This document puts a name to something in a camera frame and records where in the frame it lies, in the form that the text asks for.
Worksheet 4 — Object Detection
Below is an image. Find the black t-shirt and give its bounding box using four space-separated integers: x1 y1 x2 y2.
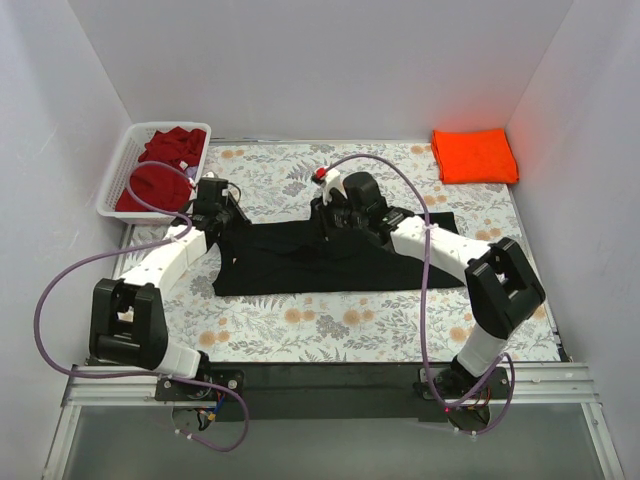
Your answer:
212 210 469 297

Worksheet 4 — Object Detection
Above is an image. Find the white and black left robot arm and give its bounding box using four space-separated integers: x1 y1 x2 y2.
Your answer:
89 176 251 400

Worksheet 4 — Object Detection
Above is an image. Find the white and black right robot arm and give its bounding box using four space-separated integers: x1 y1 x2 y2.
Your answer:
311 168 546 398

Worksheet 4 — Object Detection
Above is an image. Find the lavender garment in basket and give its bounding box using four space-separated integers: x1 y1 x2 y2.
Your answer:
185 165 199 182

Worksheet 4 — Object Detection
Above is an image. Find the red t-shirt in basket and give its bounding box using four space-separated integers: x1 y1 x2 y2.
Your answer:
130 126 206 211

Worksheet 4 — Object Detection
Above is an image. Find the white plastic laundry basket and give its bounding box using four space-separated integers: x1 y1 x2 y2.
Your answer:
97 121 211 225

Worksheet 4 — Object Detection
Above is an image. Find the folded orange t-shirt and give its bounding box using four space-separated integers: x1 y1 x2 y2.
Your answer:
431 129 519 184

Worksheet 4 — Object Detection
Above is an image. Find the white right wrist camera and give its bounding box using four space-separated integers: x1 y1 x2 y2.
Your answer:
312 167 346 206

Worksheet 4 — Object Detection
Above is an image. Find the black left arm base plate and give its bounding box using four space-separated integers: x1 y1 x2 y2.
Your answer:
154 367 245 402

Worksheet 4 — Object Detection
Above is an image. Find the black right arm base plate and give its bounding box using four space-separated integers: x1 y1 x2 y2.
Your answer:
413 367 510 401

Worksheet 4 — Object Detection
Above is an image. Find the aluminium front rail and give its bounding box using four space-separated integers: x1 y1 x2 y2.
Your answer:
62 362 600 406

